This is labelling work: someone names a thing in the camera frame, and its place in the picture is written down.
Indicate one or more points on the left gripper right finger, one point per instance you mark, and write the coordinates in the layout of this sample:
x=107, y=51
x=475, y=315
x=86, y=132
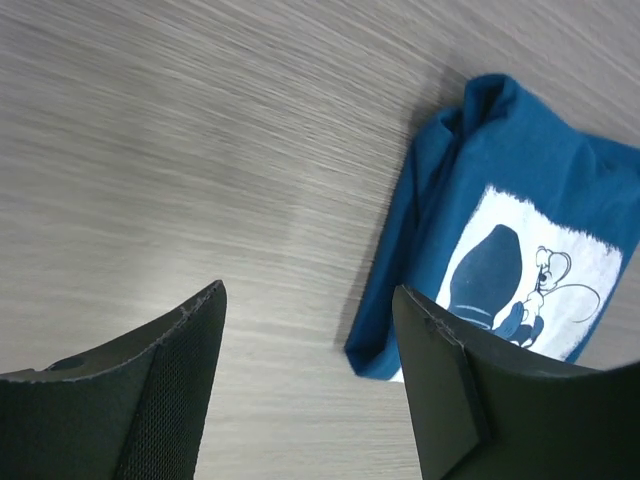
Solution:
x=483, y=408

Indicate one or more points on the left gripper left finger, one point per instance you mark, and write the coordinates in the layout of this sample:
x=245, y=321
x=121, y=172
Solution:
x=132, y=408

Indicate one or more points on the blue t shirt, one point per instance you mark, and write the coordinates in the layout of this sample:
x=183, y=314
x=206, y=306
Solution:
x=508, y=218

